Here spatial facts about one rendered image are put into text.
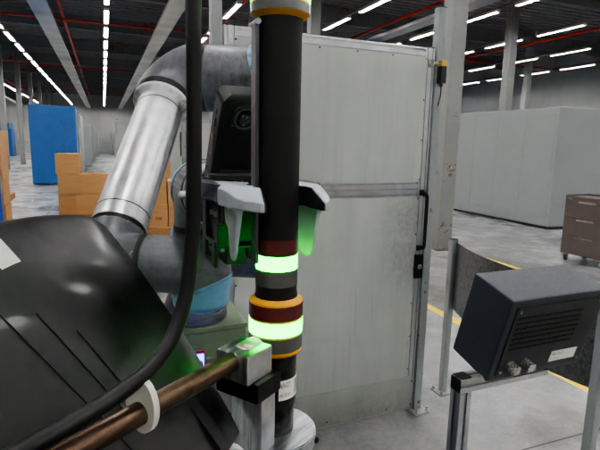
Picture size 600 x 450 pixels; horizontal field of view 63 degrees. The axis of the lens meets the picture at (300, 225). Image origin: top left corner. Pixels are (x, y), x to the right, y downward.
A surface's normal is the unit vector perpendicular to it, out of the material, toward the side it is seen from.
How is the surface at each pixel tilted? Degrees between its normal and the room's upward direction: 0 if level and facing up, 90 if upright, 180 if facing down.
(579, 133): 90
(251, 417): 90
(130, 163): 44
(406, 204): 90
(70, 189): 90
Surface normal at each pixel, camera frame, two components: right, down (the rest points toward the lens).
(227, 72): -0.04, 0.09
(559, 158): 0.37, 0.16
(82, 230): 0.66, -0.71
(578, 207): -0.91, 0.05
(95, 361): 0.68, -0.56
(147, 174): 0.72, -0.38
